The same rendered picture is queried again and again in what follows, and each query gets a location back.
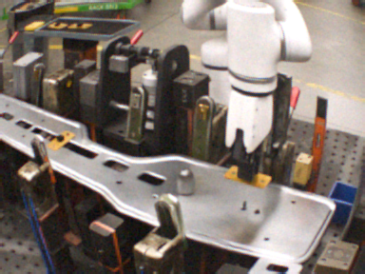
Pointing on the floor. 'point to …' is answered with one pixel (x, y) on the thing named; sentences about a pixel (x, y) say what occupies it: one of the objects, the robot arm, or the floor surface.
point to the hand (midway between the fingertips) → (249, 166)
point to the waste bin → (17, 15)
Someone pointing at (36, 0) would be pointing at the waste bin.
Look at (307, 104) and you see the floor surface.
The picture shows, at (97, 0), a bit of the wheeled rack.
